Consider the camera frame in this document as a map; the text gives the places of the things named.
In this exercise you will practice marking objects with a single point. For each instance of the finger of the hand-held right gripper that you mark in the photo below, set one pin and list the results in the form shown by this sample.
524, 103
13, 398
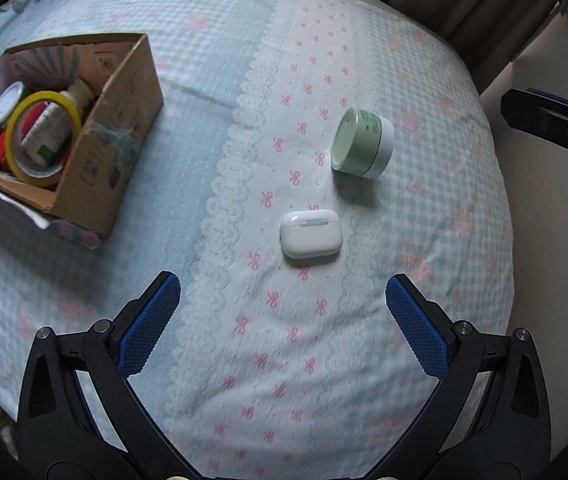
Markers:
549, 120
564, 101

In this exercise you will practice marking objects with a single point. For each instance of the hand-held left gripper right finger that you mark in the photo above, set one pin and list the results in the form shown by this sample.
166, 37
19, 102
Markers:
419, 332

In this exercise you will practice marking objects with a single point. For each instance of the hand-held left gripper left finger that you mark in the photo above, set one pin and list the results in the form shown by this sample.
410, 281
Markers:
146, 330

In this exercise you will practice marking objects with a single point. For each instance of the white earbud case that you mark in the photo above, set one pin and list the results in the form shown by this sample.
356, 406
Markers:
310, 234

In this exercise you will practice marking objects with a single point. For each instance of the green cream jar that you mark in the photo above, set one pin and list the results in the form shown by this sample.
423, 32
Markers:
369, 135

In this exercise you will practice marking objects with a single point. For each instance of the white bottle green label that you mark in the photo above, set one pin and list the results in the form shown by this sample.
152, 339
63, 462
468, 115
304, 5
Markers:
46, 132

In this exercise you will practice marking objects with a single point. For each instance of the patterned cardboard box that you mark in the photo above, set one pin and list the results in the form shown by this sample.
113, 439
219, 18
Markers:
114, 110

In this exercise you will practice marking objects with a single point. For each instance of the red rectangular box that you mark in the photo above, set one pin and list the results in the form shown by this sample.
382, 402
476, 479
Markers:
31, 119

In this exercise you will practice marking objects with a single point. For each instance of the beige bottle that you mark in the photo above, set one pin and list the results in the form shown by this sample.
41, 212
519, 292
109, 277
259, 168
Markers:
80, 92

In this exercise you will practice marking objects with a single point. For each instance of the yellow tape roll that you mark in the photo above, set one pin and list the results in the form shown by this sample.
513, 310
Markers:
39, 96

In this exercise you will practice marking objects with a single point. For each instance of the white-lid green jar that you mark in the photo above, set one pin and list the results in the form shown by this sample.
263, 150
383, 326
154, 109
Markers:
6, 105

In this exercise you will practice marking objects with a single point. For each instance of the checked blue bed sheet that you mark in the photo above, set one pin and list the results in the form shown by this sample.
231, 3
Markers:
264, 360

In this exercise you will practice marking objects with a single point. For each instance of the brown curtain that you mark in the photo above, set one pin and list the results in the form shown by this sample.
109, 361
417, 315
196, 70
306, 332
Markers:
464, 5

